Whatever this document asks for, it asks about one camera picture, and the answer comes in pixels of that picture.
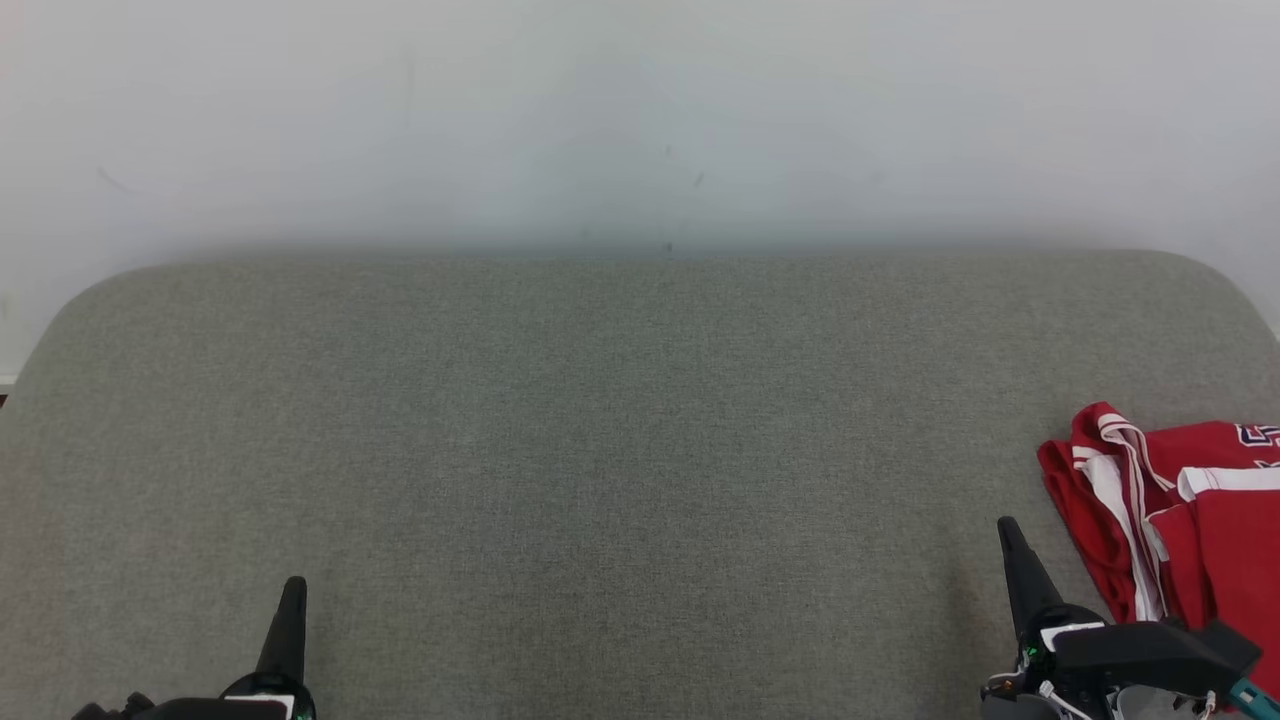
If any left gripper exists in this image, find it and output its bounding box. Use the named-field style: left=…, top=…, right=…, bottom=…
left=70, top=577, right=316, bottom=720

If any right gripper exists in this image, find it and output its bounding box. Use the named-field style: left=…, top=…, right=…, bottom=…
left=985, top=517, right=1263, bottom=720

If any red polo shirt white trim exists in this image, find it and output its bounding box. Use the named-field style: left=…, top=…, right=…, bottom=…
left=1037, top=402, right=1280, bottom=626

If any teal plug cable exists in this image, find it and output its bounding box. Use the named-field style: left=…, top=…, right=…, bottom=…
left=1228, top=678, right=1280, bottom=719

